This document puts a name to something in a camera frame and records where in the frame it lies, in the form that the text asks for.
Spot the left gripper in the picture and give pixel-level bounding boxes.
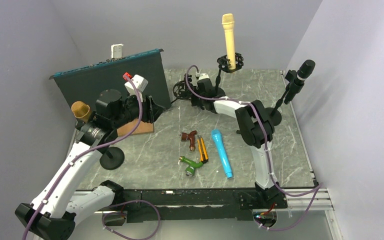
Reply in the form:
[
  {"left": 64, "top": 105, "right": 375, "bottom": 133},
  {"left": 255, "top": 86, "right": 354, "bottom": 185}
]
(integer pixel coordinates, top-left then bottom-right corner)
[{"left": 112, "top": 90, "right": 166, "bottom": 129}]

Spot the black tripod shock mount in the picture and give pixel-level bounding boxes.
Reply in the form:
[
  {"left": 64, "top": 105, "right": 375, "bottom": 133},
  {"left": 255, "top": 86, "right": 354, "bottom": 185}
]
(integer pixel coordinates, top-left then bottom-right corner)
[{"left": 170, "top": 80, "right": 192, "bottom": 104}]

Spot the blue microphone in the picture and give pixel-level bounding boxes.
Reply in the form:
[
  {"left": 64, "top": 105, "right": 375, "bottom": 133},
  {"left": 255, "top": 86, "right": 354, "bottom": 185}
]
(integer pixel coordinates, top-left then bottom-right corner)
[{"left": 211, "top": 129, "right": 234, "bottom": 179}]

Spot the black round base stand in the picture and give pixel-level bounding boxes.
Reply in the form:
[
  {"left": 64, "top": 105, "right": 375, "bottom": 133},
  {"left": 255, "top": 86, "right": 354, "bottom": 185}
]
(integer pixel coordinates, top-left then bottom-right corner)
[{"left": 99, "top": 146, "right": 125, "bottom": 170}]

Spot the gold brown microphone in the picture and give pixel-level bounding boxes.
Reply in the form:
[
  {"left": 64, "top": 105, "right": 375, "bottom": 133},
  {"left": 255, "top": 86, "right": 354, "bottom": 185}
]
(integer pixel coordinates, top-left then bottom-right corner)
[{"left": 71, "top": 100, "right": 117, "bottom": 147}]

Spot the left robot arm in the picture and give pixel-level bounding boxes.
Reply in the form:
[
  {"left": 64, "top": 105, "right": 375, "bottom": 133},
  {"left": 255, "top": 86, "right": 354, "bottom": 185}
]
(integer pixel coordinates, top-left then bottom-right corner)
[{"left": 15, "top": 89, "right": 165, "bottom": 240}]

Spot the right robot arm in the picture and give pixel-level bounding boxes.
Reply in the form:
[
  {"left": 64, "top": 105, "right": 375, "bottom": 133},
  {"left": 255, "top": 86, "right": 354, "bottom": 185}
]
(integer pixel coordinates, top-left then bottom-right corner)
[{"left": 186, "top": 82, "right": 277, "bottom": 208}]

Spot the cream microphone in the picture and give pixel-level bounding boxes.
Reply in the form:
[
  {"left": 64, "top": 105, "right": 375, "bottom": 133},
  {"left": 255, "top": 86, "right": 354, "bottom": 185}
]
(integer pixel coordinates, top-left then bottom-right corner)
[{"left": 221, "top": 13, "right": 236, "bottom": 70}]

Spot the black clip mic stand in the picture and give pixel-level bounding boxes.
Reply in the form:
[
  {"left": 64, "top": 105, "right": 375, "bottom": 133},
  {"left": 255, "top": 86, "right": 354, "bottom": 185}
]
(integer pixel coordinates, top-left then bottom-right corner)
[{"left": 265, "top": 70, "right": 303, "bottom": 126}]

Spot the black microphone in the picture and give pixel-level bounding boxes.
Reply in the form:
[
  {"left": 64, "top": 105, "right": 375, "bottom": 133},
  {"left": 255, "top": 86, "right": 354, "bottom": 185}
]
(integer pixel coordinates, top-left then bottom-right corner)
[{"left": 283, "top": 59, "right": 316, "bottom": 105}]

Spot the wooden board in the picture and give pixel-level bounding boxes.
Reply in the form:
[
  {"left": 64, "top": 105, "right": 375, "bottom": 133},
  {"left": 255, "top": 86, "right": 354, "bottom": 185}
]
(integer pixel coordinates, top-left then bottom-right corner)
[{"left": 117, "top": 119, "right": 154, "bottom": 137}]

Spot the dark teal rack unit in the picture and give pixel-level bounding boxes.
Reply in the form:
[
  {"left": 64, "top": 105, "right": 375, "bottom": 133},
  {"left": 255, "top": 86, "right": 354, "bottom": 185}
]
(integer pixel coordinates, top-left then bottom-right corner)
[{"left": 49, "top": 48, "right": 172, "bottom": 110}]

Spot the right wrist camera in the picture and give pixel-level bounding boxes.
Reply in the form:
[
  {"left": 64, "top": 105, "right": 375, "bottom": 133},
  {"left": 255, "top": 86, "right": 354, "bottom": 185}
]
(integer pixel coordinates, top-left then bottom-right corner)
[{"left": 195, "top": 72, "right": 210, "bottom": 81}]

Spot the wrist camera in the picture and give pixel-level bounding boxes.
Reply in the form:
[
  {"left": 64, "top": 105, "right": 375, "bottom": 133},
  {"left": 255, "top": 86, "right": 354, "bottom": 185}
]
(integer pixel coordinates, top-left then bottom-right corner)
[
  {"left": 195, "top": 72, "right": 210, "bottom": 81},
  {"left": 123, "top": 72, "right": 149, "bottom": 102}
]

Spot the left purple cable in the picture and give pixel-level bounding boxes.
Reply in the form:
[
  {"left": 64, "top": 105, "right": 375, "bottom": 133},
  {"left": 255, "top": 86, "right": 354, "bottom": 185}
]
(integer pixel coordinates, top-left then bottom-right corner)
[{"left": 21, "top": 74, "right": 144, "bottom": 240}]

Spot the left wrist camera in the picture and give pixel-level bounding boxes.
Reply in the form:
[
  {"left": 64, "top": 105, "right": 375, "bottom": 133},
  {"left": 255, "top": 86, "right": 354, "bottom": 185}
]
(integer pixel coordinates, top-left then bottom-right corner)
[{"left": 123, "top": 72, "right": 149, "bottom": 102}]

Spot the black shock mount stand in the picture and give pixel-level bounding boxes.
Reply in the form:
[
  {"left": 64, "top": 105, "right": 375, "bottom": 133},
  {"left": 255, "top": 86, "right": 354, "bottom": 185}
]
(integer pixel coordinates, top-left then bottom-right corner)
[{"left": 212, "top": 52, "right": 244, "bottom": 97}]

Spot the brown wooden handle tool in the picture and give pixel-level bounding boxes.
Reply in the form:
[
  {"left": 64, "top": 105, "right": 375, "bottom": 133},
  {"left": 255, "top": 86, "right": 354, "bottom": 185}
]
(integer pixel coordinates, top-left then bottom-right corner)
[{"left": 179, "top": 130, "right": 197, "bottom": 152}]

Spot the white bracket behind rack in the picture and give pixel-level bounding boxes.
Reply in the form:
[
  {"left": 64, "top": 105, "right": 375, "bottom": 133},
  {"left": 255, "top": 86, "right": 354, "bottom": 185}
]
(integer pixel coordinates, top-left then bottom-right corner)
[{"left": 110, "top": 43, "right": 124, "bottom": 59}]

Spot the green handle tool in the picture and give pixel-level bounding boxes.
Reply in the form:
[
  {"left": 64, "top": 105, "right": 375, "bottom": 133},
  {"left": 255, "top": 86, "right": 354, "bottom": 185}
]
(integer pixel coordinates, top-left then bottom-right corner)
[{"left": 178, "top": 156, "right": 204, "bottom": 177}]

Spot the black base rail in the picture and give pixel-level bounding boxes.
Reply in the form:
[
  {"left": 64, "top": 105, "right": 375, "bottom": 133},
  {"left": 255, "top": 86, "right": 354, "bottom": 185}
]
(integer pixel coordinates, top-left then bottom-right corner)
[{"left": 103, "top": 186, "right": 288, "bottom": 223}]

